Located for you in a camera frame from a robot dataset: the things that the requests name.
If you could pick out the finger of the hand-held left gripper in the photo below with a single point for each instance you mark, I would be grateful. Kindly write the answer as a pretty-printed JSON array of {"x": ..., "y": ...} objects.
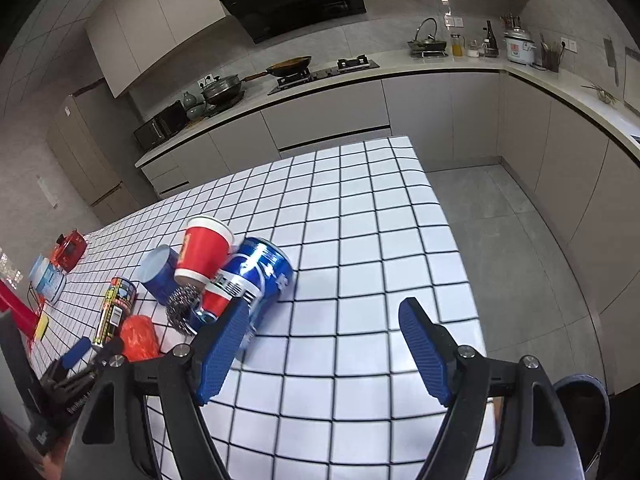
[
  {"x": 105, "y": 351},
  {"x": 76, "y": 352}
]

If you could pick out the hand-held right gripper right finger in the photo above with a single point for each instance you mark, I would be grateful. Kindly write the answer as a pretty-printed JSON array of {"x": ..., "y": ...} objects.
[{"x": 425, "y": 355}]

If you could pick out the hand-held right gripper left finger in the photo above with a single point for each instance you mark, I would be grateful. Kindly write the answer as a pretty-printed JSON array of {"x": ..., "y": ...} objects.
[{"x": 222, "y": 355}]

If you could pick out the orange plastic bag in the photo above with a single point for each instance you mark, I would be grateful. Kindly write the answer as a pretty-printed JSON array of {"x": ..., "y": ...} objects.
[{"x": 140, "y": 337}]

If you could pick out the black yellow drink can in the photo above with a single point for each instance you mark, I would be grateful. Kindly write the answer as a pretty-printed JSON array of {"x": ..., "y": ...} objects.
[{"x": 115, "y": 310}]

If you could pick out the steel wool scrubber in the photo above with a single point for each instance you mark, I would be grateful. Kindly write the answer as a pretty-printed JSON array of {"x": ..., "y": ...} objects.
[{"x": 181, "y": 307}]

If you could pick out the blue soda can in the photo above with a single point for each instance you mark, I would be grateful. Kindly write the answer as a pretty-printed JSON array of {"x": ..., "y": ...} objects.
[{"x": 260, "y": 270}]

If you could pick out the blue cup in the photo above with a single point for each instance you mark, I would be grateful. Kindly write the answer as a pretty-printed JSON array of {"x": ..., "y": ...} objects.
[{"x": 157, "y": 270}]

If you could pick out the red paper cup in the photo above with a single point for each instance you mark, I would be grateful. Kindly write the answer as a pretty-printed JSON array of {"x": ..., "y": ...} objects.
[{"x": 202, "y": 250}]

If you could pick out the black trash bin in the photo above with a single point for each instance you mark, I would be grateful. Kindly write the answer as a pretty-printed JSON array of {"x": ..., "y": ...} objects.
[{"x": 582, "y": 420}]

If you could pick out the small yellow block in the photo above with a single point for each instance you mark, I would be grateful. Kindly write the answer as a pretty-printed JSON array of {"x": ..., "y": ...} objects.
[{"x": 42, "y": 327}]

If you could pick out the red tray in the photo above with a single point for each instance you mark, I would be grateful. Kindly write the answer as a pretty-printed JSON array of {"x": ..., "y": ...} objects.
[{"x": 15, "y": 305}]

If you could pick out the white blue plastic tub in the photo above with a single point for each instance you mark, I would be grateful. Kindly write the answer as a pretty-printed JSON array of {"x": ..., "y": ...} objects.
[{"x": 46, "y": 280}]

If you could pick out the red box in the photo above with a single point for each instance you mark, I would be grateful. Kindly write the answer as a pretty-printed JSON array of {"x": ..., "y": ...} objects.
[{"x": 69, "y": 252}]

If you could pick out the white checked tablecloth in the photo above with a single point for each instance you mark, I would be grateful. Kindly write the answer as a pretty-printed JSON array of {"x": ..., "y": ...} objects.
[{"x": 360, "y": 240}]

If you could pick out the beige refrigerator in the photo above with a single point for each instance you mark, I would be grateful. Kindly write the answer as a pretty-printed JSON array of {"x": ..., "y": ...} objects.
[{"x": 85, "y": 145}]

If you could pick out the black microwave oven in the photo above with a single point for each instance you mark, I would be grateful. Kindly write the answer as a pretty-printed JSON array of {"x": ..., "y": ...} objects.
[{"x": 160, "y": 127}]

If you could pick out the green ceramic jar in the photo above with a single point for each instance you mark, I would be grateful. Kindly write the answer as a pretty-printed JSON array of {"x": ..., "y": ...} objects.
[{"x": 196, "y": 112}]

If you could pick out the beige base cabinets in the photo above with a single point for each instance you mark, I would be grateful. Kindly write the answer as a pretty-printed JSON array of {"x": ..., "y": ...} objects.
[{"x": 425, "y": 110}]

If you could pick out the black induction cooker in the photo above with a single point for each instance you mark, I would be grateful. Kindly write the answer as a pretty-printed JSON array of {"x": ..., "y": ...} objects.
[{"x": 225, "y": 106}]

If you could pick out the green ceramic vase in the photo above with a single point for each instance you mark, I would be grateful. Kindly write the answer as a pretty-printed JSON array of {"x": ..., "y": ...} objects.
[{"x": 190, "y": 100}]

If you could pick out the grey lidded pot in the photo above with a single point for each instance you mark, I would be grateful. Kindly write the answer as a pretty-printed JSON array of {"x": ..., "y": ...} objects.
[{"x": 222, "y": 89}]

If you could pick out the black gas hob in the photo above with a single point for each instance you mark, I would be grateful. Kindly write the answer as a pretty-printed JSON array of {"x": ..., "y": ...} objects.
[{"x": 320, "y": 76}]

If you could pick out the black wok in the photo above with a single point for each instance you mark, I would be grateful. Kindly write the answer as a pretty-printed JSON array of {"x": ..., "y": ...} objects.
[{"x": 290, "y": 65}]

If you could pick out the portable gas stove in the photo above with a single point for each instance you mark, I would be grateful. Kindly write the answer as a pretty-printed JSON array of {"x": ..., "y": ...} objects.
[{"x": 428, "y": 53}]

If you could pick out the small white jar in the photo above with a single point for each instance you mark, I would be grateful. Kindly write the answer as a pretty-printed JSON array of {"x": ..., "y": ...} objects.
[{"x": 473, "y": 51}]

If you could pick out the oil bottle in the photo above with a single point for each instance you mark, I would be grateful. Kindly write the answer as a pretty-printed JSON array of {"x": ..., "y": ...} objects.
[{"x": 456, "y": 47}]

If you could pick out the steel wok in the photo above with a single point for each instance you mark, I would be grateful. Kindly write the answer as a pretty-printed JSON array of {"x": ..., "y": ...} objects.
[{"x": 427, "y": 44}]

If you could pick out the bowl of green vegetables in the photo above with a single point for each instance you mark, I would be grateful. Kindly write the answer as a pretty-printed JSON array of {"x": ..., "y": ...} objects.
[{"x": 602, "y": 95}]

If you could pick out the white rice cooker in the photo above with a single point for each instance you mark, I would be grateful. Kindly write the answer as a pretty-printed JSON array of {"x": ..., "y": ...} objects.
[{"x": 519, "y": 49}]

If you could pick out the black utensil holder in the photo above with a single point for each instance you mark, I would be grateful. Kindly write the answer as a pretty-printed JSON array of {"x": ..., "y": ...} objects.
[{"x": 550, "y": 60}]

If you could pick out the dark wine bottle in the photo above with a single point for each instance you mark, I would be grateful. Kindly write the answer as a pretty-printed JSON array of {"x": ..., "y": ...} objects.
[{"x": 490, "y": 40}]

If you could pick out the glass pan lid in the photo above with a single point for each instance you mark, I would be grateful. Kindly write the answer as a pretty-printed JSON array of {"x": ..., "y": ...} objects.
[{"x": 417, "y": 30}]

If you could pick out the beige upper cabinets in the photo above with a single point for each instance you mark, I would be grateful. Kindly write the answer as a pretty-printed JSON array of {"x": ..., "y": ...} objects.
[{"x": 150, "y": 25}]

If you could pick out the cutting board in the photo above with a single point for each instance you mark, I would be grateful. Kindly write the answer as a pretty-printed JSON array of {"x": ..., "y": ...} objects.
[{"x": 632, "y": 80}]

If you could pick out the utensil rack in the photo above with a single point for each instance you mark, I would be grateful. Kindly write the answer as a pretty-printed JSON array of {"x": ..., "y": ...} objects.
[{"x": 511, "y": 21}]

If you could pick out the cleaver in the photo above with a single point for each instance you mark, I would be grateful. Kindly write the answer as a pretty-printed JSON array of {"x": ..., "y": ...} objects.
[{"x": 611, "y": 57}]

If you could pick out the black range hood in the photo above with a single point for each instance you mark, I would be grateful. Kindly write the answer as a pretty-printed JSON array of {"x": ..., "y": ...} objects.
[{"x": 300, "y": 5}]

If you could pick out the wall socket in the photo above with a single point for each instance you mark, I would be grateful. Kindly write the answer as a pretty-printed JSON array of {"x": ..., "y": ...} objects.
[
  {"x": 569, "y": 44},
  {"x": 209, "y": 79}
]

